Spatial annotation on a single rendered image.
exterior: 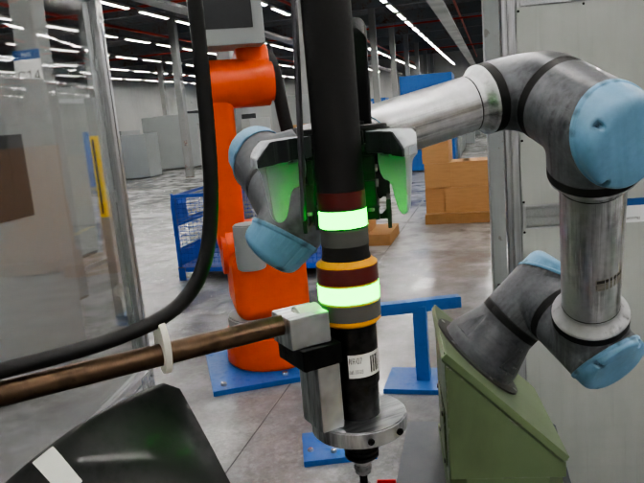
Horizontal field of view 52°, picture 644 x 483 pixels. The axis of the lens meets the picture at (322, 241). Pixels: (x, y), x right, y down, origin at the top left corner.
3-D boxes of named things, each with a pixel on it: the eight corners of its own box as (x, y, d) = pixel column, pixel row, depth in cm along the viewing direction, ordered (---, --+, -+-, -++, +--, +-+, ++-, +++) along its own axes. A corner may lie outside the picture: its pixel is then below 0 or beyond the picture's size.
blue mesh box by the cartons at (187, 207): (177, 281, 739) (166, 194, 721) (221, 256, 860) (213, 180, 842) (251, 280, 716) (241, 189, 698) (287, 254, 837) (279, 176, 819)
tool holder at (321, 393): (317, 471, 43) (304, 327, 41) (272, 430, 49) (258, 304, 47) (427, 430, 47) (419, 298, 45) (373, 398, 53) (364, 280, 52)
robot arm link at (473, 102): (543, 22, 94) (214, 118, 83) (596, 45, 86) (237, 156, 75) (538, 97, 101) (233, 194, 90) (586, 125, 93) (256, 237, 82)
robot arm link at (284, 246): (272, 236, 83) (328, 169, 81) (303, 288, 74) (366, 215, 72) (224, 209, 78) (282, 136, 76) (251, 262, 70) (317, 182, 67)
